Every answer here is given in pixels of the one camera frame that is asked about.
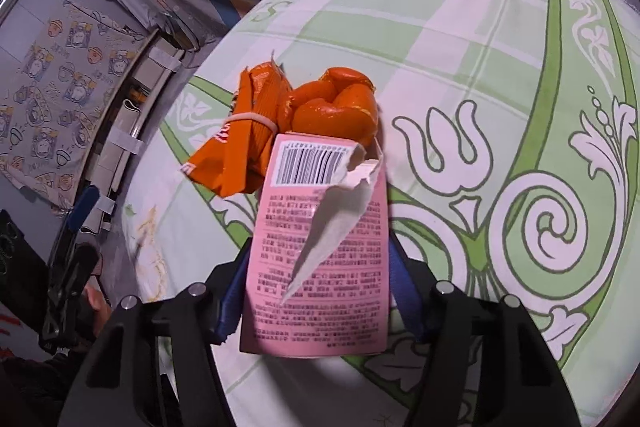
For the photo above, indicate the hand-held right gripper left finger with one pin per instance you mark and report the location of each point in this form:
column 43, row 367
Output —
column 227, row 307

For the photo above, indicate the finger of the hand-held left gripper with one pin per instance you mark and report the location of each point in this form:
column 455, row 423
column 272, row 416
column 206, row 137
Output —
column 82, row 208

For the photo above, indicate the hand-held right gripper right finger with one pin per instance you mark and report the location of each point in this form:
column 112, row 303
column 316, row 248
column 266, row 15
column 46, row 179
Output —
column 407, row 287

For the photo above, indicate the pink paper box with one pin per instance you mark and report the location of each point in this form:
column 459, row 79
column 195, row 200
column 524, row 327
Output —
column 350, row 257

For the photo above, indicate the orange snack packet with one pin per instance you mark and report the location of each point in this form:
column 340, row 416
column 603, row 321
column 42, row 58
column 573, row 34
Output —
column 255, row 107

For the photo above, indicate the person's left hand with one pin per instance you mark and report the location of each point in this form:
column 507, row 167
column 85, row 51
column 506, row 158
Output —
column 97, row 303

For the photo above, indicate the black printed cloth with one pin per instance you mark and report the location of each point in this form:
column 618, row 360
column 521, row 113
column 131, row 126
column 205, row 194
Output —
column 22, row 267

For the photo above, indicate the cartoon printed cloth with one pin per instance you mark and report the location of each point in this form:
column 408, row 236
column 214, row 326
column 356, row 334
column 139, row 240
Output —
column 50, row 107

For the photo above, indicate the green white printed bedsheet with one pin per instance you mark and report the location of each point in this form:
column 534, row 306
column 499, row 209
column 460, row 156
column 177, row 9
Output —
column 475, row 32

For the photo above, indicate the beige frame with white tape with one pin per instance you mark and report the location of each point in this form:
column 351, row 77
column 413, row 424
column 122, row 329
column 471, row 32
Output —
column 150, row 72

